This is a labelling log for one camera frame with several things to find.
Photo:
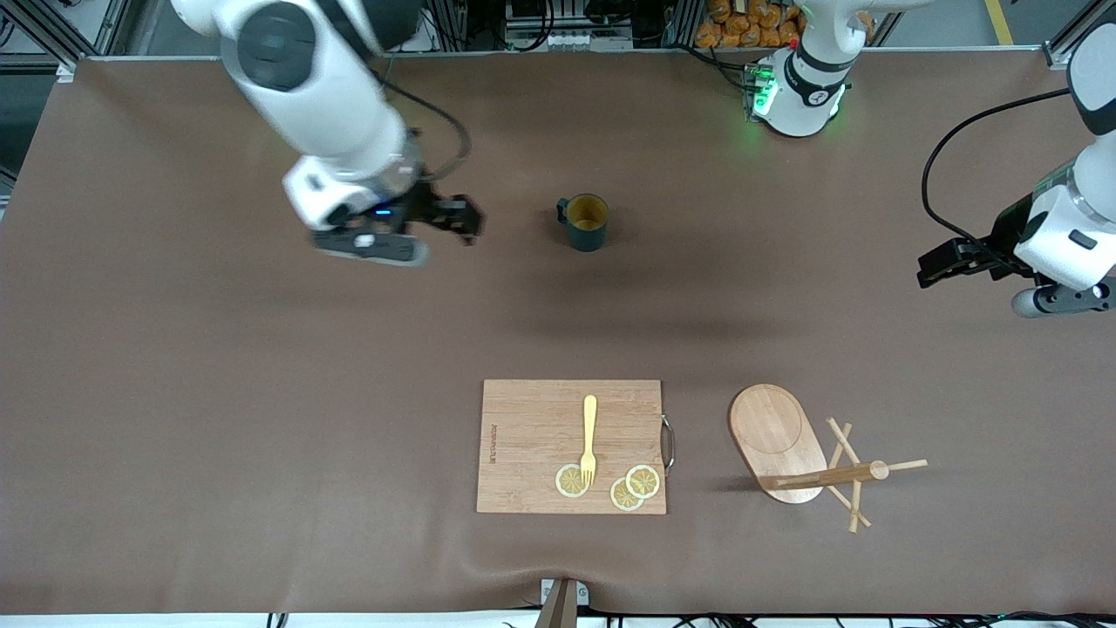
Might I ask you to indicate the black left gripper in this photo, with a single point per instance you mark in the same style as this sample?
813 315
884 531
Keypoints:
1000 239

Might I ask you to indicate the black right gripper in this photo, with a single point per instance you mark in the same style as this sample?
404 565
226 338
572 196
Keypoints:
422 206

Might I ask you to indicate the dark teal mug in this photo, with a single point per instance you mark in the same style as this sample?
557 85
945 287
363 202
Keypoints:
586 231

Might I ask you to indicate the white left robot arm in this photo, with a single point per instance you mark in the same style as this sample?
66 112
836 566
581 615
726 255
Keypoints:
806 96

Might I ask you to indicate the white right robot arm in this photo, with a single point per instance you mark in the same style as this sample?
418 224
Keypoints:
323 96

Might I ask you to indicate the wooden mug tree rack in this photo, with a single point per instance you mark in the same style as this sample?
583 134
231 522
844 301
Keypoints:
776 436

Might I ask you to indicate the grey power strip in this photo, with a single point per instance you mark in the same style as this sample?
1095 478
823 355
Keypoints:
567 39

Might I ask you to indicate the bamboo cutting board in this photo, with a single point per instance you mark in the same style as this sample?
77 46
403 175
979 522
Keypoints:
532 445

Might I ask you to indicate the yellow fork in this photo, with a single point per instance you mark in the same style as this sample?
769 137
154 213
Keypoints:
589 427

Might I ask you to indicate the brown table cover mat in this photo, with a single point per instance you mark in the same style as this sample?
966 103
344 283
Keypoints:
261 392

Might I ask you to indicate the lemon slice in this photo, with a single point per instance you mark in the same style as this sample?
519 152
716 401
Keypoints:
568 484
645 480
622 498

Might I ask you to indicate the orange snack bags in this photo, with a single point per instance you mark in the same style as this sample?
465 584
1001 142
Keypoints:
750 26

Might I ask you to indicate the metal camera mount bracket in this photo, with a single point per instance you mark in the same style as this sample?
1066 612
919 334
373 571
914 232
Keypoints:
562 602

